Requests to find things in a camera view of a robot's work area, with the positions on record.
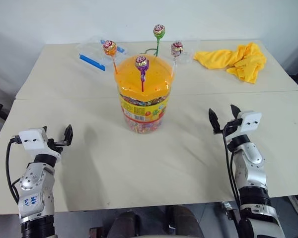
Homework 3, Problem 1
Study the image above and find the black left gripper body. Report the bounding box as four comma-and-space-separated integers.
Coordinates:
46, 138, 70, 154

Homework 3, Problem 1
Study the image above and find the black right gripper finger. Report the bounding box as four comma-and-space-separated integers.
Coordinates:
208, 107, 221, 134
230, 104, 242, 120

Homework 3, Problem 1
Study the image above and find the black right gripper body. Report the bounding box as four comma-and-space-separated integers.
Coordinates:
213, 119, 243, 137

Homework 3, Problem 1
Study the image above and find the silver lollipop with white stick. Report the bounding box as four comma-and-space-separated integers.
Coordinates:
169, 40, 185, 76

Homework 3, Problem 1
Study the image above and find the purple lollipop with red stick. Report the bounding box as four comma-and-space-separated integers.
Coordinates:
134, 55, 149, 93

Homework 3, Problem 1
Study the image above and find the orange lollipop with orange stick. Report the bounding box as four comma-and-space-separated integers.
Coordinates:
102, 39, 119, 74

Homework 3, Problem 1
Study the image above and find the green lollipop with green stick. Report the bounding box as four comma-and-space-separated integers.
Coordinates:
152, 23, 167, 58

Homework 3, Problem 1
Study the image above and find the yellow cloth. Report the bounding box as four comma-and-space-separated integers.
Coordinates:
193, 42, 267, 85

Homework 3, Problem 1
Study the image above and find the clear plastic bag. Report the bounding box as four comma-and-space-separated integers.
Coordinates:
173, 38, 202, 65

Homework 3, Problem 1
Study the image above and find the clear plastic candy jar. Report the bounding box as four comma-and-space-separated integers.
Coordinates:
117, 84, 171, 135

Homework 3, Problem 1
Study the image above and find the orange perforated jar lid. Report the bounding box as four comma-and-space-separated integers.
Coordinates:
114, 55, 177, 103

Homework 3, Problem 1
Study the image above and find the clear bag with blue strip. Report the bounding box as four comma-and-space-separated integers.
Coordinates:
75, 35, 129, 73

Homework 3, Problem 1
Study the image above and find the dark rounded shape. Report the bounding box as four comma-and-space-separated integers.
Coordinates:
106, 210, 143, 238

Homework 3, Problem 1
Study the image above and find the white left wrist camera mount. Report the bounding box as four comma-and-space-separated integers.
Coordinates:
18, 127, 62, 159

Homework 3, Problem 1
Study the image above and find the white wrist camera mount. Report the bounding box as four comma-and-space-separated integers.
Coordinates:
236, 110, 263, 133
18, 127, 62, 159

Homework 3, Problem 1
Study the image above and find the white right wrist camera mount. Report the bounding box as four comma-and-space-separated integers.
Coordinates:
236, 110, 263, 133

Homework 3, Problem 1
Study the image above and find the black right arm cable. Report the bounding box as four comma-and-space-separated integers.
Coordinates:
222, 122, 242, 220

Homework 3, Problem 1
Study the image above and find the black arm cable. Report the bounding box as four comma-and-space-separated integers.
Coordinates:
222, 122, 242, 220
5, 135, 22, 205

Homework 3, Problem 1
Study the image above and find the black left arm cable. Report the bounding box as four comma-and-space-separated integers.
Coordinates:
5, 135, 22, 205

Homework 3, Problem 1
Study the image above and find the metal table bracket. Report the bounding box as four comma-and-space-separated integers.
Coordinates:
220, 201, 240, 222

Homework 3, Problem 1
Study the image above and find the thin green curved string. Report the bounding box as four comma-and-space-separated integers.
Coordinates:
138, 47, 157, 58

